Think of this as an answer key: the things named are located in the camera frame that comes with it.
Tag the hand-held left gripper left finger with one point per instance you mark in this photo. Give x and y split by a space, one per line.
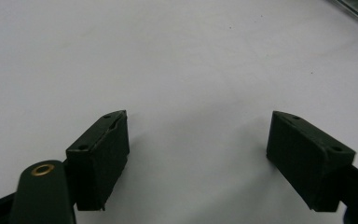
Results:
101 168

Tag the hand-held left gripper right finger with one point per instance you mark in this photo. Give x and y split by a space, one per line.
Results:
304 161

